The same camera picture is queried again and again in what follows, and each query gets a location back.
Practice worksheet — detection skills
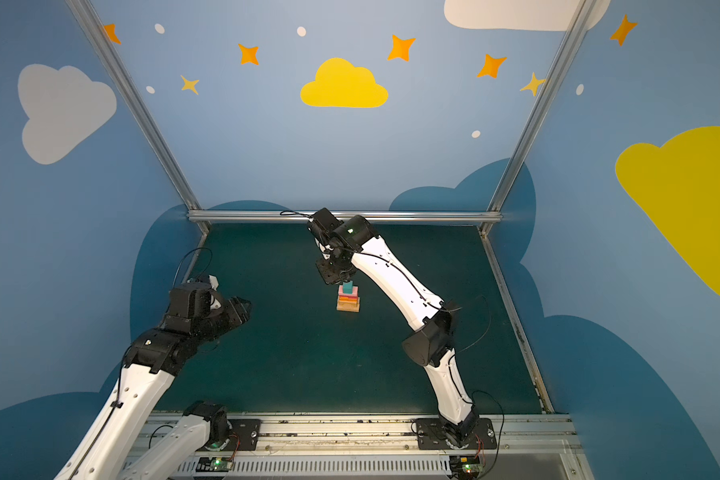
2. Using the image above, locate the pink rectangular block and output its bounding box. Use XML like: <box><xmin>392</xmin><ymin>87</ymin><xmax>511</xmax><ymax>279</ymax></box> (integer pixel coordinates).
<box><xmin>338</xmin><ymin>285</ymin><xmax>359</xmax><ymax>299</ymax></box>

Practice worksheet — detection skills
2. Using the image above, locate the natural wood block diagonal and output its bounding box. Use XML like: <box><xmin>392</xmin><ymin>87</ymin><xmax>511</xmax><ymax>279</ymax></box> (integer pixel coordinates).
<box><xmin>336</xmin><ymin>302</ymin><xmax>360</xmax><ymax>313</ymax></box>

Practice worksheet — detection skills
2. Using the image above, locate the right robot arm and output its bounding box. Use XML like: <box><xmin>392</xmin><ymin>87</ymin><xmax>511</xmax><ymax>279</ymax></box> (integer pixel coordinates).
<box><xmin>308</xmin><ymin>208</ymin><xmax>479</xmax><ymax>448</ymax></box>

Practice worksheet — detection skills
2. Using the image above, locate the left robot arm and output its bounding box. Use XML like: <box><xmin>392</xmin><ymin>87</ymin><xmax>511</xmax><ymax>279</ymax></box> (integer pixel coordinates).
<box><xmin>57</xmin><ymin>275</ymin><xmax>252</xmax><ymax>479</ymax></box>

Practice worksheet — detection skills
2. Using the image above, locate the left controller board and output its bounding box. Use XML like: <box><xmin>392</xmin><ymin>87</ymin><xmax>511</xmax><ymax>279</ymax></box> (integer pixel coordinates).
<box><xmin>195</xmin><ymin>457</ymin><xmax>234</xmax><ymax>473</ymax></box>

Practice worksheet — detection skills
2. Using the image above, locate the controller board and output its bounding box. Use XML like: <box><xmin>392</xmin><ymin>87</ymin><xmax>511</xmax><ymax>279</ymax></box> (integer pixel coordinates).
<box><xmin>195</xmin><ymin>457</ymin><xmax>234</xmax><ymax>473</ymax></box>
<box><xmin>448</xmin><ymin>456</ymin><xmax>483</xmax><ymax>480</ymax></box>

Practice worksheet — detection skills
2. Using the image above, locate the right controller board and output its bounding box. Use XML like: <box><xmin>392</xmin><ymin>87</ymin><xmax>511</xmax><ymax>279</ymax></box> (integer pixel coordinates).
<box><xmin>448</xmin><ymin>456</ymin><xmax>483</xmax><ymax>480</ymax></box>

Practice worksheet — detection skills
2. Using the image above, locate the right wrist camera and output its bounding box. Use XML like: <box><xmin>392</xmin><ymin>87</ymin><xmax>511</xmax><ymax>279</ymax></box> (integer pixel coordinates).
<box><xmin>308</xmin><ymin>208</ymin><xmax>343</xmax><ymax>246</ymax></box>

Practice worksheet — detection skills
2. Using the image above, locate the back aluminium frame bar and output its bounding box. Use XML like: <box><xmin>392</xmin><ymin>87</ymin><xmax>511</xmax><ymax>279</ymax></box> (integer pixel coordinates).
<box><xmin>187</xmin><ymin>210</ymin><xmax>502</xmax><ymax>225</ymax></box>

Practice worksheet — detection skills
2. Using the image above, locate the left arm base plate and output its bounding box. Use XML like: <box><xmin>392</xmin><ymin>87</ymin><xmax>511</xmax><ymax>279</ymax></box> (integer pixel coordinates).
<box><xmin>219</xmin><ymin>418</ymin><xmax>262</xmax><ymax>452</ymax></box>

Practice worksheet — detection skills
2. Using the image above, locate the aluminium front rail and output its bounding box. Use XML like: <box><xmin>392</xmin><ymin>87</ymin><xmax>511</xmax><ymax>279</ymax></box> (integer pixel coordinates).
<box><xmin>71</xmin><ymin>412</ymin><xmax>595</xmax><ymax>480</ymax></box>

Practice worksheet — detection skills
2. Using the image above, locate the right aluminium frame post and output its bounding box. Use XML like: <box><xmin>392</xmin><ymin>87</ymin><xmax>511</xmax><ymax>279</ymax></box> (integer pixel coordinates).
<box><xmin>487</xmin><ymin>0</ymin><xmax>598</xmax><ymax>216</ymax></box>

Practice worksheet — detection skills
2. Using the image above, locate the aluminium frame post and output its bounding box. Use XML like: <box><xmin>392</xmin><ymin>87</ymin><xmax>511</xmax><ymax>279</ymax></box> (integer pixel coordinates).
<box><xmin>65</xmin><ymin>0</ymin><xmax>202</xmax><ymax>213</ymax></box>
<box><xmin>487</xmin><ymin>0</ymin><xmax>598</xmax><ymax>216</ymax></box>

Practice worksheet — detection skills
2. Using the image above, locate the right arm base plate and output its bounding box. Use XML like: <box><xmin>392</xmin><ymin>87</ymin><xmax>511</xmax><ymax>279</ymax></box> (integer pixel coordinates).
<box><xmin>411</xmin><ymin>418</ymin><xmax>499</xmax><ymax>451</ymax></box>

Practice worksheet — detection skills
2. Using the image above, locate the left aluminium frame post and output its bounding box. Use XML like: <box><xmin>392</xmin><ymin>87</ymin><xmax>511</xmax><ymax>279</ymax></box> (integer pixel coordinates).
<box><xmin>65</xmin><ymin>0</ymin><xmax>202</xmax><ymax>213</ymax></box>

